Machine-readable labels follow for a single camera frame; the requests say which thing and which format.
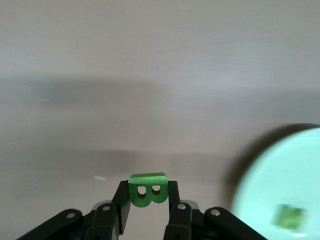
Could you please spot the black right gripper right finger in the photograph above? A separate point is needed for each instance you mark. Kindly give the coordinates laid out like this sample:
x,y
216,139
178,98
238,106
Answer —
x,y
180,222

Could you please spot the light green plate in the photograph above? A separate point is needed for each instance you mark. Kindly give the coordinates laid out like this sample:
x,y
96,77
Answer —
x,y
275,175

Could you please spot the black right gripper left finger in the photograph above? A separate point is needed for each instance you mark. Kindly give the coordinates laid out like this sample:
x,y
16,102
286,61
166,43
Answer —
x,y
107,220

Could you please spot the green foam letter B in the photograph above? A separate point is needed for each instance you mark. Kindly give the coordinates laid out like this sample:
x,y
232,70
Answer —
x,y
147,178

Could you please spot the green foam letter N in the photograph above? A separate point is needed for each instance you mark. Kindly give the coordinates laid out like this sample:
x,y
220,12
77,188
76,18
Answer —
x,y
290,217

